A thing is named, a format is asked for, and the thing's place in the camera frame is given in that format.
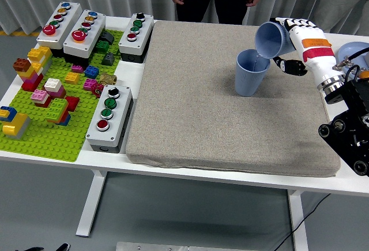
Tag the yellow floor tape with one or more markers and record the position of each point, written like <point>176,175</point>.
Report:
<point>17,33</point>

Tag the five-button control box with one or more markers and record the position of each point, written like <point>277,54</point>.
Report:
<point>64,26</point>
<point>93,34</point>

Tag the small orange object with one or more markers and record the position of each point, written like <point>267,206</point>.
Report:
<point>365,74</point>

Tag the dark grey sloped brick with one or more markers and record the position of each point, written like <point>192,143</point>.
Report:
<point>108,37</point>

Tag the white table leg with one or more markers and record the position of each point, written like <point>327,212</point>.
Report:
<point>92,205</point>
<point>298,225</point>

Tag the brass pipe fitting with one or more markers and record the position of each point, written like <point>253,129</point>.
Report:
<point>108,78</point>

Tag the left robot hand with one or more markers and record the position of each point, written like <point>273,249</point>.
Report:
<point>64,246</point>

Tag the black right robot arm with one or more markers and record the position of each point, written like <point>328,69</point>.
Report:
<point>350,109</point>

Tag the four-button control box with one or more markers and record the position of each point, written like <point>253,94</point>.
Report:
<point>118,118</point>
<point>141,39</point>

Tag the blue plate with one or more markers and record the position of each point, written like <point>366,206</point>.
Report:
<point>356,46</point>

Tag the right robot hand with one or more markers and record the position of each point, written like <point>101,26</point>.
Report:
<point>317,52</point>

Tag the dark green brick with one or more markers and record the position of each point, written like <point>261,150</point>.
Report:
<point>102,46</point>

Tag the small magenta brick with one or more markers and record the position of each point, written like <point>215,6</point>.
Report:
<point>77,68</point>

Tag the multicolour brick tower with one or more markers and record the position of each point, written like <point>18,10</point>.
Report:
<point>33,75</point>

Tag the pink and red brick stack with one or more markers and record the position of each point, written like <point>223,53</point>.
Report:
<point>40,96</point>

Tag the blue ribbed cup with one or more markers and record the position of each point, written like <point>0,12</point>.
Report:
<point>269,40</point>
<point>248,82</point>

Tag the red gear piece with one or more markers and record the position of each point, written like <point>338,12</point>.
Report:
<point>98,90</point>

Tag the blue yellow grey brick assembly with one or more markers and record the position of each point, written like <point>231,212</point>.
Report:
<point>15,124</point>

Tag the green studded baseplate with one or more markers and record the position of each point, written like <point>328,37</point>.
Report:
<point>49,144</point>

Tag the grey-brown mat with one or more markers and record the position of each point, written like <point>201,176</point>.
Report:
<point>201,118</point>

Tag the blue brick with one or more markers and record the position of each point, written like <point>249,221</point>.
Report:
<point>91,72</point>

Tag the yellow brick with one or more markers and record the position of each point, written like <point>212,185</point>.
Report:
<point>72,78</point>

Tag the white and pink brick stack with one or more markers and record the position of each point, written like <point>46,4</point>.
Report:
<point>54,86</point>

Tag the green brick assembly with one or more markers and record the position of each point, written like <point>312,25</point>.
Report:
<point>57,109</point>

